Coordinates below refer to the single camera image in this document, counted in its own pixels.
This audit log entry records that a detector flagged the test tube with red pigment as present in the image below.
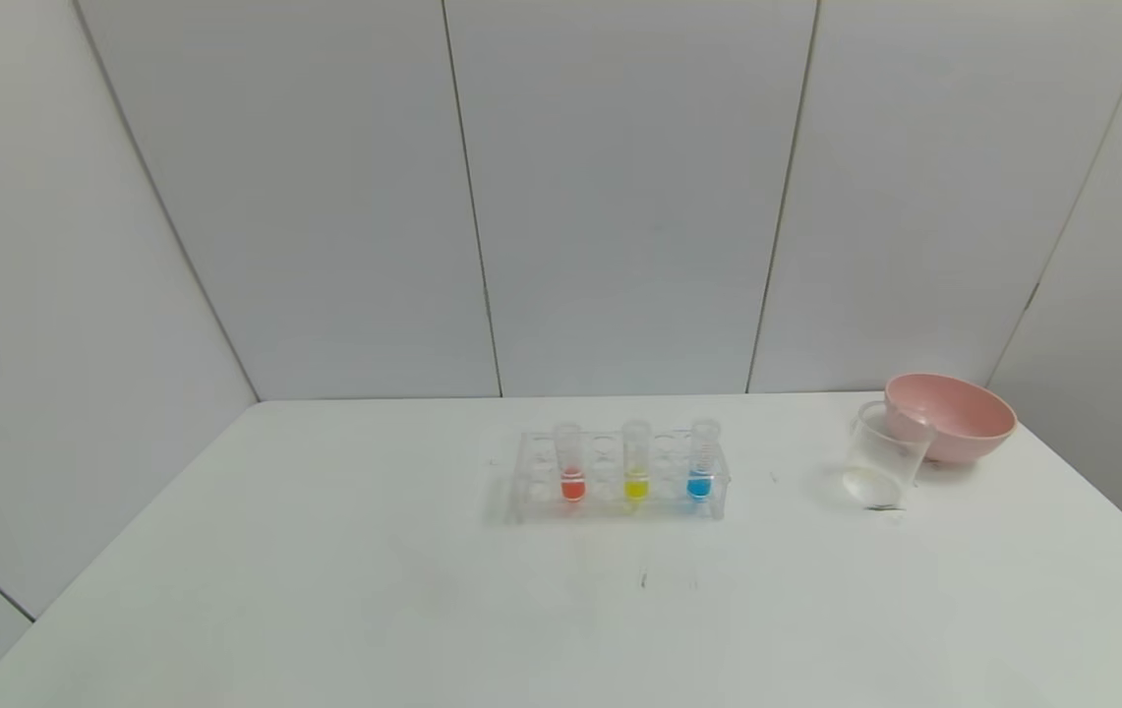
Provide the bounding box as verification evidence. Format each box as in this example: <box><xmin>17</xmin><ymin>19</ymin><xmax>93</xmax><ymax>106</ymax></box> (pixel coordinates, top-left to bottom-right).
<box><xmin>555</xmin><ymin>423</ymin><xmax>587</xmax><ymax>503</ymax></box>

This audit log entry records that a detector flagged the test tube with yellow pigment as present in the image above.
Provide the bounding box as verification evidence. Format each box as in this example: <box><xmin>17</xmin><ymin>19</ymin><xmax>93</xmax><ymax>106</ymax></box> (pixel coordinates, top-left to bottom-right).
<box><xmin>622</xmin><ymin>420</ymin><xmax>653</xmax><ymax>502</ymax></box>

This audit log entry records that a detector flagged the clear plastic test tube rack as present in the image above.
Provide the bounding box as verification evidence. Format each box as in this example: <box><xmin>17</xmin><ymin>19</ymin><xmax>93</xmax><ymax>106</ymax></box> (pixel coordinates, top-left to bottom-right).
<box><xmin>509</xmin><ymin>425</ymin><xmax>731</xmax><ymax>524</ymax></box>

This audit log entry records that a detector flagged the test tube with blue pigment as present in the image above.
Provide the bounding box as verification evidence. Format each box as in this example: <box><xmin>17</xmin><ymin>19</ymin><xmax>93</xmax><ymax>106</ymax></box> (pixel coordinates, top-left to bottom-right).
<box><xmin>688</xmin><ymin>418</ymin><xmax>723</xmax><ymax>502</ymax></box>

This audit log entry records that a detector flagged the clear glass beaker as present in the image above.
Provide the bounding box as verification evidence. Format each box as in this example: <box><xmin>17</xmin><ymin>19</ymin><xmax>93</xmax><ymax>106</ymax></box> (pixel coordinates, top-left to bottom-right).
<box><xmin>841</xmin><ymin>400</ymin><xmax>937</xmax><ymax>511</ymax></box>

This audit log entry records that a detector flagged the pink bowl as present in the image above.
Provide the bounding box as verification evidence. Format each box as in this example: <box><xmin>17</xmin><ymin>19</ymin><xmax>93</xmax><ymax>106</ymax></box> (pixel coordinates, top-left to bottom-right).
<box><xmin>883</xmin><ymin>372</ymin><xmax>1019</xmax><ymax>465</ymax></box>

